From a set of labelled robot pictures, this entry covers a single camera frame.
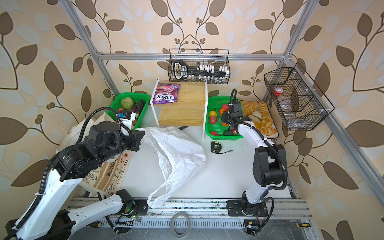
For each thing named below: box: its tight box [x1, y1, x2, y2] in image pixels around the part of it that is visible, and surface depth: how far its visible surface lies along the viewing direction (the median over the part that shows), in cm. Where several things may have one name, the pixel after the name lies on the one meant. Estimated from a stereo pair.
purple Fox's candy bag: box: [152, 83, 181, 105], surface depth 79 cm
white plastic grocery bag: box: [136, 126, 206, 209], surface depth 72 cm
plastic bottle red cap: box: [273, 87, 295, 116], surface depth 81 cm
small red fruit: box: [209, 116, 217, 124], surface depth 107 cm
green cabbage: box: [121, 97, 134, 110], surface depth 114 cm
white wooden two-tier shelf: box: [150, 78, 208, 139], surface depth 85 cm
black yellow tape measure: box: [210, 141, 233, 154], surface depth 96 cm
